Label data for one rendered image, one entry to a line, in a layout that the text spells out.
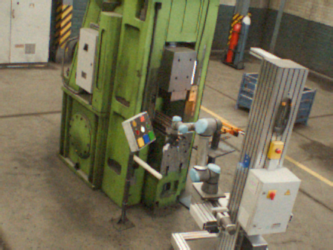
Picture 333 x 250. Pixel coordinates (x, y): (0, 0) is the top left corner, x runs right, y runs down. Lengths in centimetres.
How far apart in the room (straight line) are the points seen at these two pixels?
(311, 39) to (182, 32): 862
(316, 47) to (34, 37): 739
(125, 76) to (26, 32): 493
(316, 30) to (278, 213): 956
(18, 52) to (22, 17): 70
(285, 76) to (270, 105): 23
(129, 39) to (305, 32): 891
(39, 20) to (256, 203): 684
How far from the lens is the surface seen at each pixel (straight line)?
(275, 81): 321
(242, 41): 1158
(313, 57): 1271
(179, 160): 474
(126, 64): 450
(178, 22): 436
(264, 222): 349
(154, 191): 479
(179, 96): 444
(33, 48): 934
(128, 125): 393
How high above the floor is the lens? 268
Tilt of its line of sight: 22 degrees down
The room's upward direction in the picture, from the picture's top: 9 degrees clockwise
